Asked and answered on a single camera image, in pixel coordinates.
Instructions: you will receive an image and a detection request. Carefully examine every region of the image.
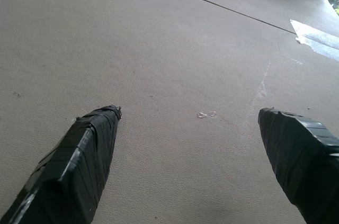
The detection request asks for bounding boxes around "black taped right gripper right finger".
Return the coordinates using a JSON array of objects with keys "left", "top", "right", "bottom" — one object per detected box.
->
[{"left": 257, "top": 107, "right": 339, "bottom": 224}]

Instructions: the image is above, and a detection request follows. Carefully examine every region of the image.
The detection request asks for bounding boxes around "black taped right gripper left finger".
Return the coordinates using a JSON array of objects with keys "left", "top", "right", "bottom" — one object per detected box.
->
[{"left": 0, "top": 105, "right": 122, "bottom": 224}]

